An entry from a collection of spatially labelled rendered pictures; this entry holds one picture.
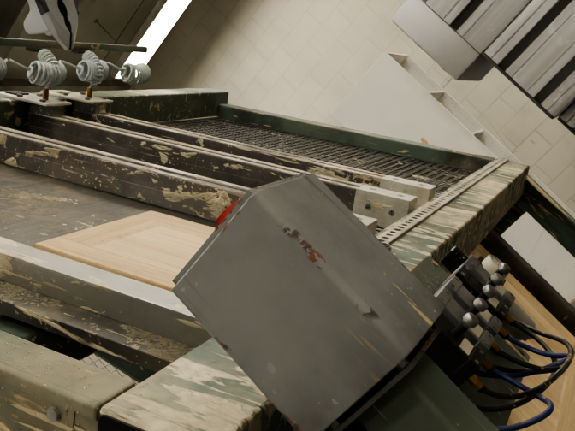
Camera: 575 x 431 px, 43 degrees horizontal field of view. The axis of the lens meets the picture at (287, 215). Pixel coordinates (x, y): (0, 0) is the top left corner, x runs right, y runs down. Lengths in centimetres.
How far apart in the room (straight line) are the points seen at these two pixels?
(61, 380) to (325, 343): 28
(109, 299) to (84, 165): 69
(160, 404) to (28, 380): 13
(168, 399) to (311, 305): 21
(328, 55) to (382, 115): 175
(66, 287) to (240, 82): 624
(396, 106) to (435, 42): 444
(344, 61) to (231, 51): 115
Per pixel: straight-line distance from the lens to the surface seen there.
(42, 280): 105
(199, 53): 741
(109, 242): 123
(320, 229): 58
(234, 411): 70
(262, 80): 709
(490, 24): 73
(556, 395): 205
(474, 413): 62
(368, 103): 523
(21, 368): 76
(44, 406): 74
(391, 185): 180
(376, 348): 54
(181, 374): 75
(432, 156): 269
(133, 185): 156
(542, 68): 72
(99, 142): 197
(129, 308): 97
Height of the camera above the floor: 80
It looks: 10 degrees up
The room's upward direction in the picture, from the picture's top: 44 degrees counter-clockwise
